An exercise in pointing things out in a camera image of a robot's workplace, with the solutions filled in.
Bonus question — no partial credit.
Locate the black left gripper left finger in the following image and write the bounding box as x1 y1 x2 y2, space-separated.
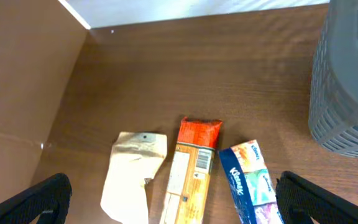
0 173 72 224

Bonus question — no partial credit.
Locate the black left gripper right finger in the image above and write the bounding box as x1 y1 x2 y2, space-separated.
276 171 358 224

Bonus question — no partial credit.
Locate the Kleenex tissue multipack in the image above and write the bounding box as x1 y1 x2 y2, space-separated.
219 140 284 224

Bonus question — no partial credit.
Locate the beige paper pouch left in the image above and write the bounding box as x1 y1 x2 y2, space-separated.
100 131 167 224

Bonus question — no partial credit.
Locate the grey plastic basket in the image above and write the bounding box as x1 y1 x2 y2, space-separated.
308 0 358 158

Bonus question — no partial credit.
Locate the orange spaghetti packet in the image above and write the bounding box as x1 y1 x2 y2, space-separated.
160 117 223 224

